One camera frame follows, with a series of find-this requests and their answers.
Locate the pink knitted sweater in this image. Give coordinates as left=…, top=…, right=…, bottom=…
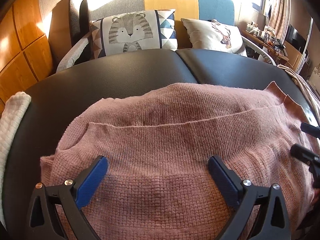
left=40, top=82, right=319, bottom=239

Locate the beige window curtain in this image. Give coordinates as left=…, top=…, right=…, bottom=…
left=264, top=0, right=291, bottom=39

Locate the beige knitted garment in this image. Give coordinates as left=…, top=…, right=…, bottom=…
left=277, top=64, right=319, bottom=124

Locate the white knitted cloth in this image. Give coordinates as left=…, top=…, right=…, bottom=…
left=0, top=92, right=31, bottom=228

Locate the tiger print pillow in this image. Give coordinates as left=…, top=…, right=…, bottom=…
left=90, top=9, right=178, bottom=59

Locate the wooden cabinet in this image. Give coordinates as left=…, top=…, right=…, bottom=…
left=1, top=0, right=55, bottom=111

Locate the deer print pillow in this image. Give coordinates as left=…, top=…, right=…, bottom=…
left=181, top=18, right=247, bottom=57

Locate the cardboard box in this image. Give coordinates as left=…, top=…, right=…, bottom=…
left=284, top=41, right=302, bottom=71

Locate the multicolour sofa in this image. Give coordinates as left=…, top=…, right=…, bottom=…
left=56, top=0, right=277, bottom=73

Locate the wooden side table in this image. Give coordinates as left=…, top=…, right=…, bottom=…
left=240, top=30, right=289, bottom=64

